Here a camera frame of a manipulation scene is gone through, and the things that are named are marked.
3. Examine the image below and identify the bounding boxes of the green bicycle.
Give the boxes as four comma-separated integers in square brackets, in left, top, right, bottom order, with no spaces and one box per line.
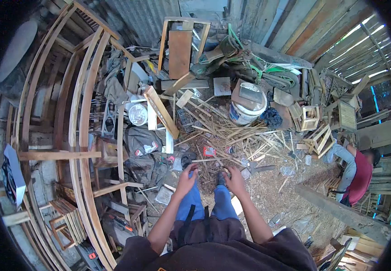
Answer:
[199,23,313,89]

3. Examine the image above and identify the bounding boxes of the person's right hand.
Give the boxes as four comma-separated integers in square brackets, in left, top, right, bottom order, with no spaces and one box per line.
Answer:
[223,165,249,199]

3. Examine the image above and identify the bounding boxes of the blue and white board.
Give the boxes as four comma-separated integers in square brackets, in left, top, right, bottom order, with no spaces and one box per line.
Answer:
[1,144,27,208]

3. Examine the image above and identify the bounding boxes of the round silver lid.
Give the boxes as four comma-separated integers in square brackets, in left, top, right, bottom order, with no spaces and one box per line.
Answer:
[128,104,148,126]

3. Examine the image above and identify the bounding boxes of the tall wooden cabinet frame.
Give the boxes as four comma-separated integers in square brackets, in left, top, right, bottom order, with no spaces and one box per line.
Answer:
[158,17,212,80]

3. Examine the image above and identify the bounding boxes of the square grey tile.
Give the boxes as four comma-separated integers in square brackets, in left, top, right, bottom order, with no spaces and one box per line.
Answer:
[213,77,232,97]

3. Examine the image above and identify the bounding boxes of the pile of thin wood strips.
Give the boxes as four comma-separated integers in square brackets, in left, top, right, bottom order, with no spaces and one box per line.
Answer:
[179,90,299,170]

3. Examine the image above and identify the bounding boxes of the person's left hand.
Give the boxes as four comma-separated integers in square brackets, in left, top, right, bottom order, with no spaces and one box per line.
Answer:
[176,164,200,199]

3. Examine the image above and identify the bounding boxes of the long light wooden plank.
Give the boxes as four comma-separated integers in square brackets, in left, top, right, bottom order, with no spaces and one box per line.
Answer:
[143,85,180,140]

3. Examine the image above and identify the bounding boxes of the dark grey bag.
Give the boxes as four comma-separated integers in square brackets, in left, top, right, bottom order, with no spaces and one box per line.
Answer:
[124,126,164,158]

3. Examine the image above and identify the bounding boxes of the person's legs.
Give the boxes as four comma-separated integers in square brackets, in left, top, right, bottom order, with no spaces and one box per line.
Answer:
[174,170,240,222]

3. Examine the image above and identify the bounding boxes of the black crumpled cloth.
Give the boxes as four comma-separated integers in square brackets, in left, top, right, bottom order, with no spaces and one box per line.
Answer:
[260,107,283,129]

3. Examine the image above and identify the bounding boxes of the grey wooden beam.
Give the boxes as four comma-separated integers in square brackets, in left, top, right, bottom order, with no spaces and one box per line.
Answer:
[294,184,391,242]

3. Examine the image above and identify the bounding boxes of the small wooden stool frame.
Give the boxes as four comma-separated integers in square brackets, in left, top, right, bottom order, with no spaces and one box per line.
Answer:
[297,124,337,159]
[289,103,321,132]

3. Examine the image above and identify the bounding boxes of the slatted wooden crate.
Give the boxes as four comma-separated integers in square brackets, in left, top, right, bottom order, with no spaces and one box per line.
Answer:
[337,100,358,133]

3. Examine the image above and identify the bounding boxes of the person's body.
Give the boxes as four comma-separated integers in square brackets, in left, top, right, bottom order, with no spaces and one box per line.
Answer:
[114,217,318,271]

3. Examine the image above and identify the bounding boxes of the large wooden furniture frame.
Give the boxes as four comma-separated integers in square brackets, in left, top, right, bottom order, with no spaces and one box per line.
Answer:
[11,0,148,271]

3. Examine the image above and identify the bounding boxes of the black sandal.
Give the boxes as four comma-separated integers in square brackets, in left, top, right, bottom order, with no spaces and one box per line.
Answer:
[181,153,197,169]

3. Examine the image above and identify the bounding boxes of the stack of wooden slat frames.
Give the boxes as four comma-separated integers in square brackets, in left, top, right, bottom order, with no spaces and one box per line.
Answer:
[48,197,88,251]

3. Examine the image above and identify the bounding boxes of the white plastic paint bucket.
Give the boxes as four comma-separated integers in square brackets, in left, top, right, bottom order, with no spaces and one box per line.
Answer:
[229,82,268,126]

